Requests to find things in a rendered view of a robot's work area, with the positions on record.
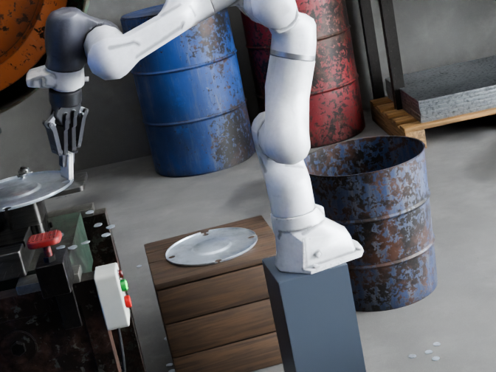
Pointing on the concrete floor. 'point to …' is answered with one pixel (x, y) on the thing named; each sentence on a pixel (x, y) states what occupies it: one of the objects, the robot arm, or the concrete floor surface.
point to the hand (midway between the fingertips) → (66, 164)
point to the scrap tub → (380, 215)
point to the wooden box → (218, 306)
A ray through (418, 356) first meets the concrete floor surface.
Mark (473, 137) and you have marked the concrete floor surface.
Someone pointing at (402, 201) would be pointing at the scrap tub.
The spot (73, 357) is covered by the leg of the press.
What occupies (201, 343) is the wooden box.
